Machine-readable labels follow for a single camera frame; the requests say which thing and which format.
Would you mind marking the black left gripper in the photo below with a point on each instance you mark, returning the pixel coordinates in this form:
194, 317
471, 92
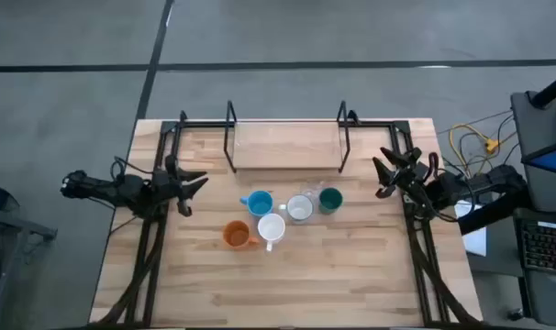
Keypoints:
165, 183

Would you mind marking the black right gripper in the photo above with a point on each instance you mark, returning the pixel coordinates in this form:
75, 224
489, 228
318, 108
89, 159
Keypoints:
413, 176

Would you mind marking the green cup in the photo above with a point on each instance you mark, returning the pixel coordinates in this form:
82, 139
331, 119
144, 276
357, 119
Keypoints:
330, 199

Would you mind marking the orange mug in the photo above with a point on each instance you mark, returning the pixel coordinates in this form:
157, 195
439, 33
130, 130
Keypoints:
236, 234

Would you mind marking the light blue mug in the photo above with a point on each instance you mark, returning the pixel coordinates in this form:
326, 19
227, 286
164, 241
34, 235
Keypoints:
259, 204

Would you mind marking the clear glass cup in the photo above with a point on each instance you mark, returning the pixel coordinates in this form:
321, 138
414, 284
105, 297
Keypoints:
312, 189

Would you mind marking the blue white floral mug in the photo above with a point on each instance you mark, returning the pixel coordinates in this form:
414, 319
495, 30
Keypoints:
299, 208

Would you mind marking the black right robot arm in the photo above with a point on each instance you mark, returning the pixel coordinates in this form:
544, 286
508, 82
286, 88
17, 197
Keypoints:
489, 181

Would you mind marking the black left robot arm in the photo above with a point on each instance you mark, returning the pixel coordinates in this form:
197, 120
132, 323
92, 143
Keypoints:
99, 185

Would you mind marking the wooden shelf with black legs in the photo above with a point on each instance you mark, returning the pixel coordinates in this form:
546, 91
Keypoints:
287, 146

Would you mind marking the black diagonal stand bar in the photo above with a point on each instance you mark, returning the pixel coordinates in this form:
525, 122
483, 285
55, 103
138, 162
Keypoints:
475, 222

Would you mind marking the white paper sheet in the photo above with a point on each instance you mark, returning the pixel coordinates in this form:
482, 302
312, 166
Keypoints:
477, 240

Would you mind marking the blue lit screen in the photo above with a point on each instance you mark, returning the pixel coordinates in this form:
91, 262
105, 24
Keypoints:
553, 161

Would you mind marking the black keyboard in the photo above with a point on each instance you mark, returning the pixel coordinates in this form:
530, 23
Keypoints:
546, 247

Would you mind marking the black pole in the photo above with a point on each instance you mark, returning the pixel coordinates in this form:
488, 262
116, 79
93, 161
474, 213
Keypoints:
553, 89

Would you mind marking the gray metal stand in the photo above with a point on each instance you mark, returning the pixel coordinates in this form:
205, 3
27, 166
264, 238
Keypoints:
12, 224

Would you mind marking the black aluminium table frame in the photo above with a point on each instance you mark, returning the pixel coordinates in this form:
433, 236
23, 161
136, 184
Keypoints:
204, 124

